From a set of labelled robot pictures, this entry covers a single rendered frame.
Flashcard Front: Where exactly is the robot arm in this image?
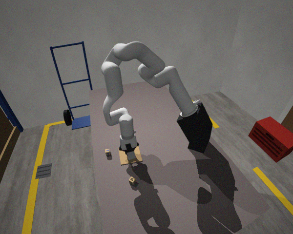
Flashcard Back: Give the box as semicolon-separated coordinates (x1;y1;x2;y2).
101;41;201;140

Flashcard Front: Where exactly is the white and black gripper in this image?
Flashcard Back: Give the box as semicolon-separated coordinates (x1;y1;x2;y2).
119;135;139;155

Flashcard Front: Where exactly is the tan flat mat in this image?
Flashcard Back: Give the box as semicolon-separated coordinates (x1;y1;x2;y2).
119;146;142;165

